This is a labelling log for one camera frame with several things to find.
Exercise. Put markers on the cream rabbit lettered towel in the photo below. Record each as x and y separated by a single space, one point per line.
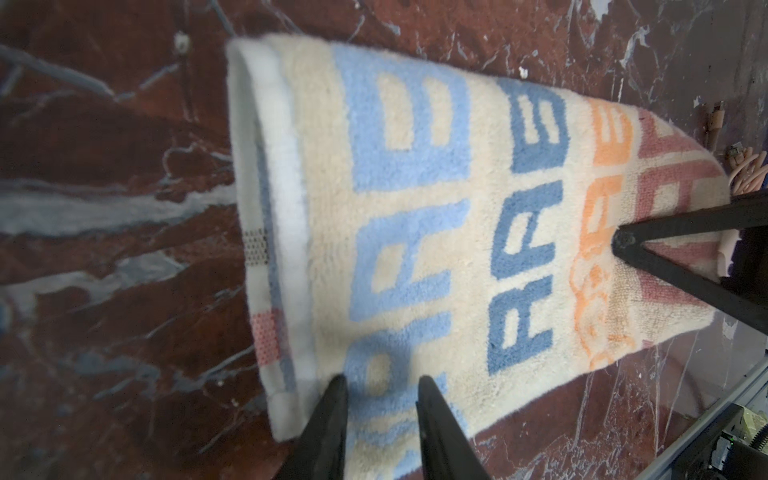
404 218

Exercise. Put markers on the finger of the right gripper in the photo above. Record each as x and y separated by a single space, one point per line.
711 293
746 211

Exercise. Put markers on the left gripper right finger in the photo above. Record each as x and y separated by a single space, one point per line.
446 453

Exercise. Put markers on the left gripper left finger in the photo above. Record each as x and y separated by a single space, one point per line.
320 450

